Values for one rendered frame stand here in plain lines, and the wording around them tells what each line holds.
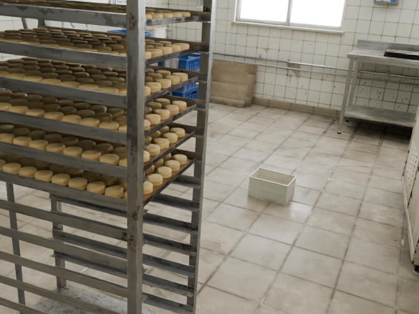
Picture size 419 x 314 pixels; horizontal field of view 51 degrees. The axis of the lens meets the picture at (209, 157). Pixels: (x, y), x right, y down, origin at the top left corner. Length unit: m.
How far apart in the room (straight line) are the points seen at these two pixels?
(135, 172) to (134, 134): 0.10
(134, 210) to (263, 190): 2.17
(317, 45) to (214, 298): 4.09
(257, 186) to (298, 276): 0.94
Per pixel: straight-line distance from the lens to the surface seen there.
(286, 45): 5.83
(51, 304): 2.01
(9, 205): 1.39
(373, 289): 2.53
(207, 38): 1.38
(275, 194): 3.17
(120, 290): 1.29
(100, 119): 1.21
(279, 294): 2.32
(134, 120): 1.00
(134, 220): 1.10
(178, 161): 1.42
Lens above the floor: 1.39
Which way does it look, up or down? 21 degrees down
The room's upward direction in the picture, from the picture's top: 4 degrees clockwise
